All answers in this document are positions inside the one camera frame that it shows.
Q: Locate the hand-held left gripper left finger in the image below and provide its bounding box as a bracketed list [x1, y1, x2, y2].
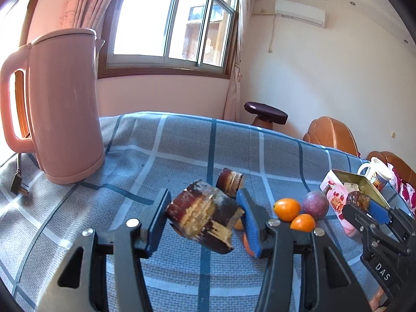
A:
[34, 188, 173, 312]

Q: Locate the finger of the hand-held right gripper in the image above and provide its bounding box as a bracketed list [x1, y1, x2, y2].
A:
[343, 203, 395, 251]
[368, 197, 415, 235]

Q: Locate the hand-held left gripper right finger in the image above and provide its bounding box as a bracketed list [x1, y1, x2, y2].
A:
[236, 188, 373, 312]

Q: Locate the dark water chestnut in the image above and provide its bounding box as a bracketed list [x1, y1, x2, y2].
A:
[345, 191, 371, 211]

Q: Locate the pink tin box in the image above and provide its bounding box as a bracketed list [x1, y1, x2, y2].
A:
[320, 169, 391, 238]

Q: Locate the large sugarcane piece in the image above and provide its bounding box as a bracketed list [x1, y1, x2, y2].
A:
[166, 179, 245, 255]

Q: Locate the small sugarcane piece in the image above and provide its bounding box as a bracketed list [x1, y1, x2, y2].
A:
[216, 168, 245, 199]

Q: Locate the person's right hand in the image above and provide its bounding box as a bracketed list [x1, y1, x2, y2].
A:
[370, 291, 389, 312]

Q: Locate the pink floral cloth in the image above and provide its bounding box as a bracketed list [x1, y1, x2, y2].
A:
[392, 166, 416, 218]

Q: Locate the white printed mug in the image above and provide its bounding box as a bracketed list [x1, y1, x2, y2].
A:
[357, 157, 394, 192]

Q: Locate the brown leather armchair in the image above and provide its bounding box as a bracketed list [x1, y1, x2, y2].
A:
[303, 116, 361, 157]
[367, 151, 416, 189]

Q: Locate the purple passion fruit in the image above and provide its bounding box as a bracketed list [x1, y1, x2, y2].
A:
[303, 190, 330, 221]

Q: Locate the dark round stool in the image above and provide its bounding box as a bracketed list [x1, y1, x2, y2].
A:
[244, 102, 289, 131]

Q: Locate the pink patterned curtain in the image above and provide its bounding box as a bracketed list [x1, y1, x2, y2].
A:
[60, 0, 131, 31]
[224, 0, 264, 122]

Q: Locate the black power plug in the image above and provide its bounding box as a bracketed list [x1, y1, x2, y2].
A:
[11, 152, 30, 197]

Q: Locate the pink electric kettle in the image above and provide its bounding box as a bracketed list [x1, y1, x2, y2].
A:
[0, 28, 106, 185]

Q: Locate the sliding glass window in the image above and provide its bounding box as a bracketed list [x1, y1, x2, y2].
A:
[97, 0, 243, 79]

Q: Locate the white air conditioner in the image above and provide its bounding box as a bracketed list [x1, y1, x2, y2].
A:
[275, 0, 326, 29]

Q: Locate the white wall cable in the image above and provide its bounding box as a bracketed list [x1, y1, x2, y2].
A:
[268, 15, 277, 53]

